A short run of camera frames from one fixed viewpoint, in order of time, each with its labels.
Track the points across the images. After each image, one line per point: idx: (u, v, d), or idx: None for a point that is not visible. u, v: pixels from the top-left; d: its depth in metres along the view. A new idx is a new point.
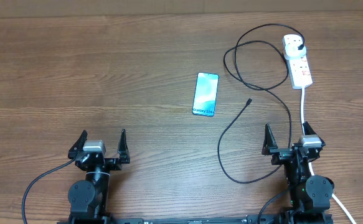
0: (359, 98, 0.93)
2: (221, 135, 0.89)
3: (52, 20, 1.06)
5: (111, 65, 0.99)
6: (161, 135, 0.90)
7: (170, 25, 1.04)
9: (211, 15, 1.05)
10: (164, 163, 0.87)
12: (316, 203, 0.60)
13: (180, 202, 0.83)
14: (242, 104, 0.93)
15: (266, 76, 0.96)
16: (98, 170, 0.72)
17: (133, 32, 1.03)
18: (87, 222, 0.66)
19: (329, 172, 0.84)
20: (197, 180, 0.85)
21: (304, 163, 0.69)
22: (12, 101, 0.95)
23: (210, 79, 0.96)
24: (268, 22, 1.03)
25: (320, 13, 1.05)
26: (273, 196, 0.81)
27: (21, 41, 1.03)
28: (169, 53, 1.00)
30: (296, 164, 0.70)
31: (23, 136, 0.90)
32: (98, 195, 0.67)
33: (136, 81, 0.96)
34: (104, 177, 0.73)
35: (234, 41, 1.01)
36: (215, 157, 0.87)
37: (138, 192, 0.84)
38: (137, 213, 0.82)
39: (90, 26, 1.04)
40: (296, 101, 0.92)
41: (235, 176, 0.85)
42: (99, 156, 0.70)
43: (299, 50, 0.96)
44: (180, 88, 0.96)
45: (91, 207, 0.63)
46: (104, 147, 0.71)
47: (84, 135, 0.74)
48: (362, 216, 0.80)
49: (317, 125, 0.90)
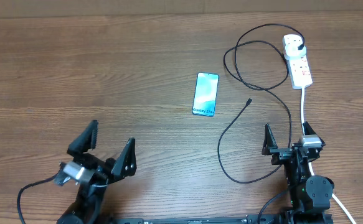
0: (359, 98, 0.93)
2: (221, 135, 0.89)
3: (52, 20, 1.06)
5: (111, 65, 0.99)
6: (161, 135, 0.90)
7: (170, 25, 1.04)
9: (211, 15, 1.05)
10: (164, 163, 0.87)
12: (315, 203, 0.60)
13: (180, 202, 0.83)
14: (242, 104, 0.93)
15: (266, 76, 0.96)
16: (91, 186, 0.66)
17: (133, 32, 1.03)
18: None
19: (329, 172, 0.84)
20: (197, 180, 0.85)
21: (304, 163, 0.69)
22: (12, 101, 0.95)
23: (210, 79, 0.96)
24: (268, 22, 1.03)
25: (320, 13, 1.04)
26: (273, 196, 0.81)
27: (21, 41, 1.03)
28: (169, 53, 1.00)
30: (296, 163, 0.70)
31: (23, 136, 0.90)
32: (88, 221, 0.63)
33: (136, 81, 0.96)
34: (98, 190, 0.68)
35: (234, 41, 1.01)
36: (215, 157, 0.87)
37: (138, 192, 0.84)
38: (137, 213, 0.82)
39: (90, 25, 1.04)
40: (296, 101, 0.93)
41: (235, 176, 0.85)
42: (82, 182, 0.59)
43: (299, 50, 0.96)
44: (180, 88, 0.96)
45: None
46: (90, 173, 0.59)
47: (87, 132, 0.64)
48: (362, 216, 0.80)
49: (317, 125, 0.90)
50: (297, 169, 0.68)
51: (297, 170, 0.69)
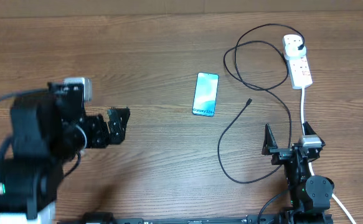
0: (359, 98, 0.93)
2: (221, 135, 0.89)
3: (52, 20, 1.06)
5: (111, 65, 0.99)
6: (162, 135, 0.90)
7: (170, 25, 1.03)
9: (211, 15, 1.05)
10: (164, 163, 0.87)
12: (315, 203, 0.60)
13: (180, 202, 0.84)
14: (242, 104, 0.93)
15: (266, 76, 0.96)
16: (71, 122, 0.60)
17: (134, 32, 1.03)
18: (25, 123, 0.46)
19: (329, 172, 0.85)
20: (197, 180, 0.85)
21: (304, 162, 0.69)
22: None
23: (210, 79, 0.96)
24: (268, 22, 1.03)
25: (320, 13, 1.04)
26: (273, 196, 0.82)
27: (21, 41, 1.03)
28: (169, 53, 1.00)
30: (295, 163, 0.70)
31: None
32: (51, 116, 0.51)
33: (136, 81, 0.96)
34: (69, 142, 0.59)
35: (234, 41, 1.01)
36: (215, 157, 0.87)
37: (138, 192, 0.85)
38: (137, 213, 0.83)
39: (90, 25, 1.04)
40: (296, 101, 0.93)
41: (235, 176, 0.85)
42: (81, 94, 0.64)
43: (299, 50, 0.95)
44: (180, 88, 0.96)
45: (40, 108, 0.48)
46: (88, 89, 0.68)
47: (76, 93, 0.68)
48: (362, 216, 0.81)
49: (317, 125, 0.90)
50: (297, 168, 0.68)
51: (297, 170, 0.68)
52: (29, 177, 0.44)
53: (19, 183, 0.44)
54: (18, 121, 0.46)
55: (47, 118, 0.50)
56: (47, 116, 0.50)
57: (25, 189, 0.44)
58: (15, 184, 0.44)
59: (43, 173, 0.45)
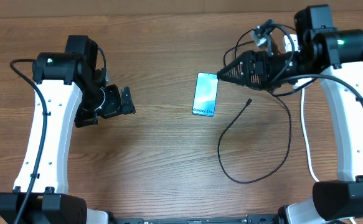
0: None
2: (221, 135, 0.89)
3: (52, 20, 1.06)
5: (111, 65, 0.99)
6: (161, 135, 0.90)
7: (169, 25, 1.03)
9: (211, 15, 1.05)
10: (164, 163, 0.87)
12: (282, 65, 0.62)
13: (180, 202, 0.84)
14: (242, 104, 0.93)
15: None
16: (101, 79, 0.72)
17: (134, 32, 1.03)
18: (79, 42, 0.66)
19: (329, 172, 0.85)
20: (197, 180, 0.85)
21: (306, 41, 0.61)
22: (12, 101, 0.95)
23: (210, 79, 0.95)
24: None
25: None
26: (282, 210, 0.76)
27: (20, 41, 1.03)
28: (169, 53, 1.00)
30: (273, 65, 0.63)
31: (24, 136, 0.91)
32: (94, 55, 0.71)
33: (136, 81, 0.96)
34: (98, 84, 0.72)
35: (234, 41, 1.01)
36: (215, 157, 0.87)
37: (138, 192, 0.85)
38: (137, 213, 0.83)
39: (90, 25, 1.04)
40: (296, 101, 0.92)
41: (235, 176, 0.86)
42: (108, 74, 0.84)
43: None
44: (180, 88, 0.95)
45: (89, 40, 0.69)
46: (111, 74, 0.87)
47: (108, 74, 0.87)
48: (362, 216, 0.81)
49: (317, 125, 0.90)
50: (282, 65, 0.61)
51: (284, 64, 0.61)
52: (71, 60, 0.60)
53: (65, 58, 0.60)
54: (74, 42, 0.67)
55: (90, 49, 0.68)
56: (91, 49, 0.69)
57: (66, 65, 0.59)
58: (61, 61, 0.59)
59: (81, 61, 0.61)
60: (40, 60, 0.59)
